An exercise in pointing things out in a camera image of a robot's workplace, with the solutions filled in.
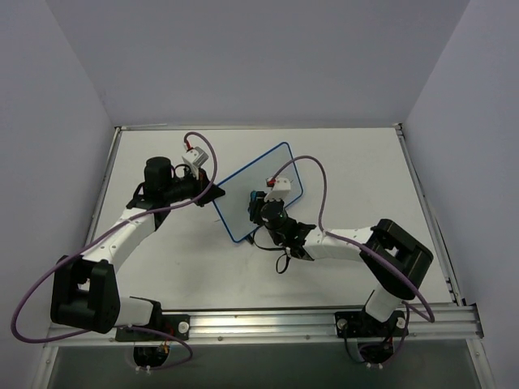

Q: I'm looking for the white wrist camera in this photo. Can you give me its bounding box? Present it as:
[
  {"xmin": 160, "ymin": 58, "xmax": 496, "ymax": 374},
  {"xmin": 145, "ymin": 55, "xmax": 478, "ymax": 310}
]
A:
[
  {"xmin": 182, "ymin": 147, "xmax": 208, "ymax": 179},
  {"xmin": 264, "ymin": 177, "xmax": 291, "ymax": 202}
]

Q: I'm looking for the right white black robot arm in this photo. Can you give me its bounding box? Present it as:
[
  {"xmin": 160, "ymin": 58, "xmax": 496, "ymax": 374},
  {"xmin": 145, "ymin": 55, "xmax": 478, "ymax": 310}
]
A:
[{"xmin": 248, "ymin": 191, "xmax": 433, "ymax": 335}]

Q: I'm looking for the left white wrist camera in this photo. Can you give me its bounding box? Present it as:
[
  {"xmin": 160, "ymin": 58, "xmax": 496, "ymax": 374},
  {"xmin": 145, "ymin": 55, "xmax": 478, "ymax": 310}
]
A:
[{"xmin": 182, "ymin": 147, "xmax": 208, "ymax": 179}]

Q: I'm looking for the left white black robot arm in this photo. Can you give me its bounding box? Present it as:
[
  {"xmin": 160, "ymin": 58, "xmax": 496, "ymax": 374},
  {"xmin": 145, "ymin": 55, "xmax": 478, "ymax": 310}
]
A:
[{"xmin": 50, "ymin": 156, "xmax": 225, "ymax": 340}]

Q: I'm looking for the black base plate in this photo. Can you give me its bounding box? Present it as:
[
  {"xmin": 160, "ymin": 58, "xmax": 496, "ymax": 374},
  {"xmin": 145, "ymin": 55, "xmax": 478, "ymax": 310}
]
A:
[
  {"xmin": 334, "ymin": 310, "xmax": 409, "ymax": 339},
  {"xmin": 115, "ymin": 313, "xmax": 191, "ymax": 342}
]

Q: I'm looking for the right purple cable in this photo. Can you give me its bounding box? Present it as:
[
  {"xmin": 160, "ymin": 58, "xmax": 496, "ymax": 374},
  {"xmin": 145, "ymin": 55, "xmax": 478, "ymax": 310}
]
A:
[{"xmin": 269, "ymin": 156, "xmax": 435, "ymax": 368}]

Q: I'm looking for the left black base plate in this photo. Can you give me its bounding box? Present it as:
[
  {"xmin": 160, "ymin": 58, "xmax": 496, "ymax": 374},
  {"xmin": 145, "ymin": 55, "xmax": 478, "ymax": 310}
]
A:
[{"xmin": 115, "ymin": 313, "xmax": 191, "ymax": 342}]

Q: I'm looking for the blue framed whiteboard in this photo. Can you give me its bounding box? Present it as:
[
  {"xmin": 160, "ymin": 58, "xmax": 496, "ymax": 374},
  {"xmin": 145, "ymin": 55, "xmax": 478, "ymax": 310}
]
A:
[{"xmin": 213, "ymin": 142, "xmax": 294, "ymax": 243}]

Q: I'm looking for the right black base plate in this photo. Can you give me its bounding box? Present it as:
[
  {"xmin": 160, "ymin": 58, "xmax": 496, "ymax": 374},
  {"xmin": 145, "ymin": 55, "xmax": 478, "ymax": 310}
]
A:
[{"xmin": 334, "ymin": 310, "xmax": 409, "ymax": 339}]

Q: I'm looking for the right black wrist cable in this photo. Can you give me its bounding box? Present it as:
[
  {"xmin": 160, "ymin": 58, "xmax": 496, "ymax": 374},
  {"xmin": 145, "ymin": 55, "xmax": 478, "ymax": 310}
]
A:
[{"xmin": 253, "ymin": 230, "xmax": 301, "ymax": 275}]

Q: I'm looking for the aluminium front rail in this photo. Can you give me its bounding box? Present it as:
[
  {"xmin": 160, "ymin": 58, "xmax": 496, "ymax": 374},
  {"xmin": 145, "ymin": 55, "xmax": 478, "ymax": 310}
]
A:
[{"xmin": 44, "ymin": 303, "xmax": 486, "ymax": 349}]

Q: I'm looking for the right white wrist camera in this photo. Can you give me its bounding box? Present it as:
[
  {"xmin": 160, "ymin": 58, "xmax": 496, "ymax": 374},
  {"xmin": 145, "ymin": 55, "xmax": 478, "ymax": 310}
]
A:
[{"xmin": 264, "ymin": 177, "xmax": 291, "ymax": 202}]

